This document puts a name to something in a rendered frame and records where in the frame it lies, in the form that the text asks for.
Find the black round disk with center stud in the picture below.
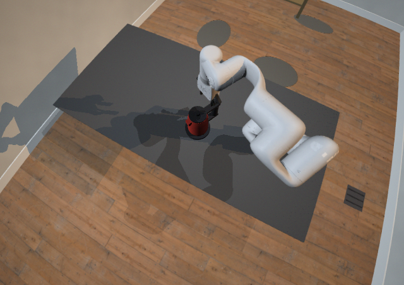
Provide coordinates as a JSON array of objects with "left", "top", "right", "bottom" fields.
[{"left": 185, "top": 122, "right": 210, "bottom": 140}]

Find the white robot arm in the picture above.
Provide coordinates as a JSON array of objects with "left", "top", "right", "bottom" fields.
[{"left": 199, "top": 45, "right": 339, "bottom": 188}]

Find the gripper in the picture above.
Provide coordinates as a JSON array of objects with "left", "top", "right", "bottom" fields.
[{"left": 196, "top": 73, "right": 222, "bottom": 107}]

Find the red kettle with black lid and handle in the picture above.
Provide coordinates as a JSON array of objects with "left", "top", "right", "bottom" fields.
[{"left": 186, "top": 104, "right": 220, "bottom": 136}]

